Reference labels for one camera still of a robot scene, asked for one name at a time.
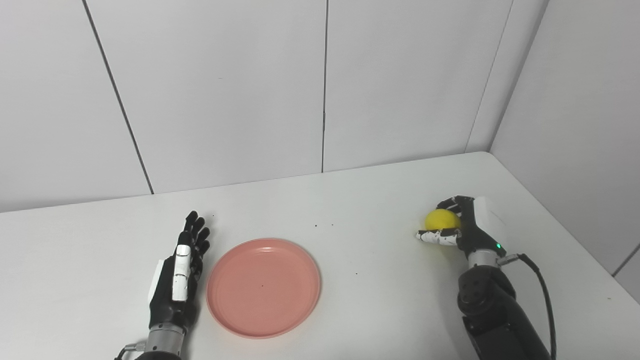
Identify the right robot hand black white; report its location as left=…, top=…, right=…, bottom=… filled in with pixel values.
left=414, top=195, right=507, bottom=259

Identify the yellow lemon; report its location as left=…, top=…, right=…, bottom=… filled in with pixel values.
left=424, top=208, right=462, bottom=234

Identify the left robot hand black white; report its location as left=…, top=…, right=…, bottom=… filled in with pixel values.
left=148, top=210, right=212, bottom=332

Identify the pink round plate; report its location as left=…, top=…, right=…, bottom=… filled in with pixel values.
left=206, top=237, right=322, bottom=340

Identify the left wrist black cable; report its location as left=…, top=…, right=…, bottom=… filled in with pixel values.
left=113, top=342, right=147, bottom=360

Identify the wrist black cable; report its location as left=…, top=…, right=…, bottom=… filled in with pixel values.
left=497, top=253, right=558, bottom=360
left=113, top=342, right=147, bottom=360

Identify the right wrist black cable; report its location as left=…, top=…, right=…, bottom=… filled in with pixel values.
left=497, top=253, right=558, bottom=360

